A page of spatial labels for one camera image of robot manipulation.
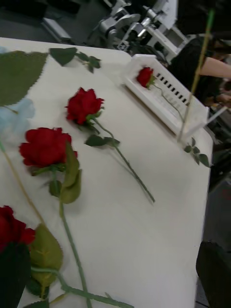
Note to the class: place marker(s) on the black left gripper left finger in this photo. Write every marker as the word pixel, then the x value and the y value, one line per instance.
pixel 13 276

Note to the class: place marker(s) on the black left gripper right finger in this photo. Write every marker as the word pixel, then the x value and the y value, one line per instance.
pixel 216 276

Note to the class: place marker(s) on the red rose with green stem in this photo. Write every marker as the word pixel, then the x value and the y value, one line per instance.
pixel 12 228
pixel 83 106
pixel 145 77
pixel 45 146

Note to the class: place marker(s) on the pale blue flower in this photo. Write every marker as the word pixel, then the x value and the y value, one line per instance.
pixel 14 120

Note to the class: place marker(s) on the person's forearm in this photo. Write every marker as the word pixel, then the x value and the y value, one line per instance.
pixel 219 68

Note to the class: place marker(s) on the loose green leaf twig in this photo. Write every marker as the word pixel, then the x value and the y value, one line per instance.
pixel 204 159
pixel 94 62

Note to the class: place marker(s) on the shallow white box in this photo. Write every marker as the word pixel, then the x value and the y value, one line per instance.
pixel 149 96

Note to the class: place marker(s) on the large green serrated leaf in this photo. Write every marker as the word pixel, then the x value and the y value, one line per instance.
pixel 19 77

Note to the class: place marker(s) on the green and yellow flower stem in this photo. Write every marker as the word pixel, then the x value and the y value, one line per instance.
pixel 197 70

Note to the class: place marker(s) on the person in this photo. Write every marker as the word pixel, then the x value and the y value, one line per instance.
pixel 187 62

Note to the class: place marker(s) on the large loose green leaf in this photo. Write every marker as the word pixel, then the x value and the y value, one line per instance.
pixel 62 55

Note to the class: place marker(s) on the white background machine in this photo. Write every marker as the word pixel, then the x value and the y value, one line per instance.
pixel 158 36

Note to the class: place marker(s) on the grey background robot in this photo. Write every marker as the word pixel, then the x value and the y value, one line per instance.
pixel 113 26

